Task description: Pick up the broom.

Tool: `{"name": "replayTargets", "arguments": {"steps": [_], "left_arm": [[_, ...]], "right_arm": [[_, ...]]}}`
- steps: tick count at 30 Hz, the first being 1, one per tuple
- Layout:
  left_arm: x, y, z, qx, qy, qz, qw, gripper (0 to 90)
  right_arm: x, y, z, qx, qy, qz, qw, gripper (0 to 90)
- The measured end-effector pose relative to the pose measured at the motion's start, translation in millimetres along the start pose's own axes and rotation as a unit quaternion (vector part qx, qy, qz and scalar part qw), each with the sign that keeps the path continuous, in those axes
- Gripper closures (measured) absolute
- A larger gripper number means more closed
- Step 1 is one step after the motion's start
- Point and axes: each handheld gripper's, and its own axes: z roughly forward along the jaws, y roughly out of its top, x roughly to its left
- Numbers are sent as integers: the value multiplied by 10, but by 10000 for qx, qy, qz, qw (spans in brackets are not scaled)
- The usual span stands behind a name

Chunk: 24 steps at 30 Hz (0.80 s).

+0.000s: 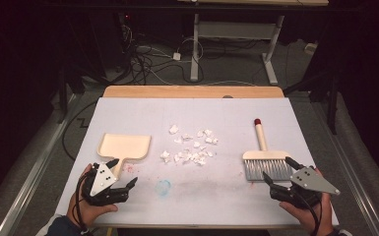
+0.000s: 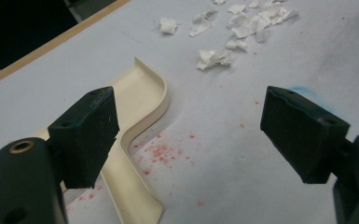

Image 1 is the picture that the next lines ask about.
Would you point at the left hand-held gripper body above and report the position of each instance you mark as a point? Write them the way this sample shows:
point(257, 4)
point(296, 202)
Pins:
point(103, 178)

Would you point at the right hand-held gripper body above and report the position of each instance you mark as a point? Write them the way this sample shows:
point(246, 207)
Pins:
point(310, 180)

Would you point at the cream brush with red tip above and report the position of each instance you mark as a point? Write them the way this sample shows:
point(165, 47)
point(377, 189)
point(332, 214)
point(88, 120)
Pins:
point(265, 165)

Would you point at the cream plastic dustpan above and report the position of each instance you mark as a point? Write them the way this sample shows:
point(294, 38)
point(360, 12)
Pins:
point(124, 146)

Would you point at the pile of white paper scraps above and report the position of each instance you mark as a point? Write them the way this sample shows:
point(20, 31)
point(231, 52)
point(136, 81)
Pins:
point(165, 156)

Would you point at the person's right hand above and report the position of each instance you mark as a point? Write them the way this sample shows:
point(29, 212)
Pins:
point(306, 219)

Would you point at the person's left hand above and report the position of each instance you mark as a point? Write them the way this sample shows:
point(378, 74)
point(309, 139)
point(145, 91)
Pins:
point(83, 214)

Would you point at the black metal stand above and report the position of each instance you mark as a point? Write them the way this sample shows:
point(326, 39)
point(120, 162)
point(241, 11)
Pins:
point(332, 105)
point(62, 95)

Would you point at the white foam board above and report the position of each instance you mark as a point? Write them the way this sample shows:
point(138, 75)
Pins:
point(210, 111)

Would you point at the white power adapter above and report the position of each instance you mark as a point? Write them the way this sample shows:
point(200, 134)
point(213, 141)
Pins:
point(176, 56)

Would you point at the grey metal floor rail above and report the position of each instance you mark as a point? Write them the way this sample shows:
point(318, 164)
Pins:
point(357, 190)
point(36, 167)

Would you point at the white metal desk frame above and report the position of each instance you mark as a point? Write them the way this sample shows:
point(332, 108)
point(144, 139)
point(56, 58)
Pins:
point(236, 30)

